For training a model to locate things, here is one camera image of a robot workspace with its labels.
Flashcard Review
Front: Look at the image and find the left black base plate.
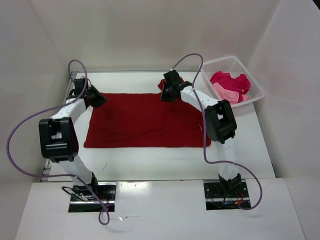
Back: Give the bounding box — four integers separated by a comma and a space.
62, 182, 117, 213

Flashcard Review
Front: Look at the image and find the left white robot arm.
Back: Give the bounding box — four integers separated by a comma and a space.
38, 77, 107, 201

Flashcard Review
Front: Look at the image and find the dark red t-shirt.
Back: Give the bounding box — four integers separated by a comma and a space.
83, 93, 204, 149

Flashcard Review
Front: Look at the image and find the light pink t-shirt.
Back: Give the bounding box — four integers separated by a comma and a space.
213, 82, 250, 105

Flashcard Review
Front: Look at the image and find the white plastic basket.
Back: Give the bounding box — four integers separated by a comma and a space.
201, 56, 265, 108

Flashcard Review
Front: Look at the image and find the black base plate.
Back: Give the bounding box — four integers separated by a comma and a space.
62, 182, 117, 213
203, 180, 251, 211

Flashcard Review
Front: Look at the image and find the purple cable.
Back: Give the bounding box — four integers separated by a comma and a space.
6, 59, 118, 225
171, 53, 263, 210

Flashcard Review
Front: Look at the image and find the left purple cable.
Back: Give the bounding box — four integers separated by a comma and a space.
6, 59, 118, 225

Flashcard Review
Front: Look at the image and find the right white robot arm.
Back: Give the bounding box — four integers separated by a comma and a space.
161, 70, 242, 197

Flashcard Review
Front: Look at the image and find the magenta t-shirt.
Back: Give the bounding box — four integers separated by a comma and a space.
209, 71, 251, 96

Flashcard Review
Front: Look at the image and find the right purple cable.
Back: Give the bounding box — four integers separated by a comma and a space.
171, 53, 263, 210

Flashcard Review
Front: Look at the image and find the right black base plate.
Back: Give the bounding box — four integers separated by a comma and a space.
203, 180, 251, 211

